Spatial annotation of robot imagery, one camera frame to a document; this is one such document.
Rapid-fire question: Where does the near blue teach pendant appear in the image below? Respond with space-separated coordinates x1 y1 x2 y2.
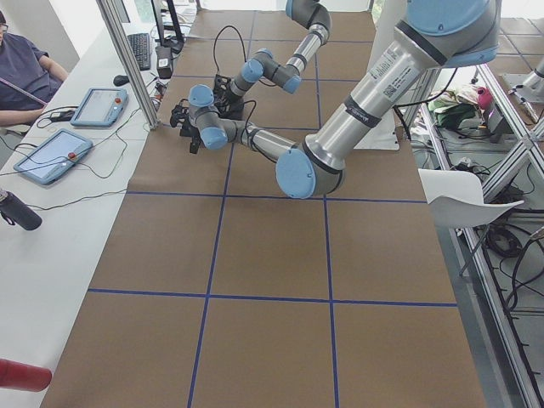
14 129 94 185

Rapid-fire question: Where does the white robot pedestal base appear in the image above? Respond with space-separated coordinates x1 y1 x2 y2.
355 0 407 150

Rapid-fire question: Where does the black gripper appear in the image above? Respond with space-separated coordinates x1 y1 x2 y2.
169 99 201 154
212 74 238 111

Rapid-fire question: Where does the blue teach pendant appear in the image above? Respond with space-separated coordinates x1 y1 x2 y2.
14 129 94 185
70 88 128 128

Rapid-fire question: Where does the black water bottle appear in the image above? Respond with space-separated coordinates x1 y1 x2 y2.
1 190 43 230

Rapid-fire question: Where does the black power adapter box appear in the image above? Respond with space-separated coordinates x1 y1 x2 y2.
155 46 173 79

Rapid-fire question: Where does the brown paper table cover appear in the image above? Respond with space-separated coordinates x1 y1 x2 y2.
40 10 490 408

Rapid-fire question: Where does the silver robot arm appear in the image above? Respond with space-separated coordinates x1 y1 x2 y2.
170 1 502 199
213 0 332 119

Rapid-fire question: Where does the black keyboard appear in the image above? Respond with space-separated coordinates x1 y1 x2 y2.
127 32 151 71

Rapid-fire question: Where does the red cylinder bottle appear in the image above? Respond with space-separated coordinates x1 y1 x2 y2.
1 359 52 392

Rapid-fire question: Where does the black printed t-shirt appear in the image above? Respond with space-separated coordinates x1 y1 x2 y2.
178 91 244 128

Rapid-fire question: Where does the seated person in navy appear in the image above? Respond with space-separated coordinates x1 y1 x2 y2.
1 16 69 128

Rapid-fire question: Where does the aluminium frame post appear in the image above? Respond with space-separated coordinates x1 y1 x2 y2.
96 0 159 130

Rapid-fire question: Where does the white plastic chair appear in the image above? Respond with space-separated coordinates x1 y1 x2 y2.
418 169 524 229

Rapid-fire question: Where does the far blue teach pendant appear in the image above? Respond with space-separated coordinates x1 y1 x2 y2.
70 88 128 128

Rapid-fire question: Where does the black computer mouse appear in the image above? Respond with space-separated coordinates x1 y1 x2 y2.
113 75 129 87

